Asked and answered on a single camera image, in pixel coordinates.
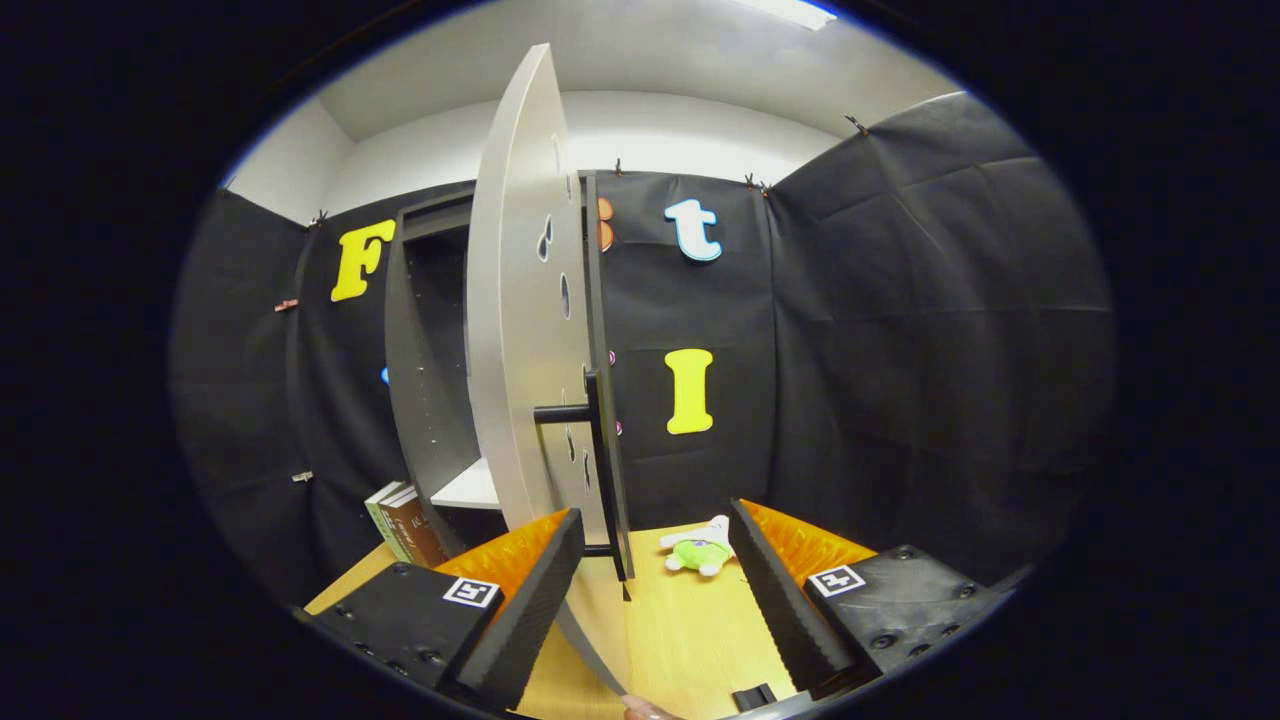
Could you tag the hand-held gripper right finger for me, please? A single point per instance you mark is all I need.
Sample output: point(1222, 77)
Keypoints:
point(790, 610)

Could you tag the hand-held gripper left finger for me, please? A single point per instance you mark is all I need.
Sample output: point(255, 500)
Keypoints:
point(520, 610)

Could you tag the beige cabinet door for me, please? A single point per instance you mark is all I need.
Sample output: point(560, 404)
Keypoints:
point(510, 300)

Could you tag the pink and green plush toy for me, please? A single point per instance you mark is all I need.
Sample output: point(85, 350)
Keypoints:
point(700, 550)

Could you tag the brown book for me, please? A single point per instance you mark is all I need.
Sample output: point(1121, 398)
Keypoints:
point(418, 530)

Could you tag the white cabinet shelf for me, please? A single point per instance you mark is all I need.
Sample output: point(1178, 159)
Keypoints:
point(472, 488)

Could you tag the dark grey cabinet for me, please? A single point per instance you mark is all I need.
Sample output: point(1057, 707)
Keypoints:
point(420, 350)

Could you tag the black backdrop cloth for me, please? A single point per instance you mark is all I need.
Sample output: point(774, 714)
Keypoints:
point(900, 350)

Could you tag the ceiling light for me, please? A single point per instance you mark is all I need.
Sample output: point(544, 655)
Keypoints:
point(790, 12)

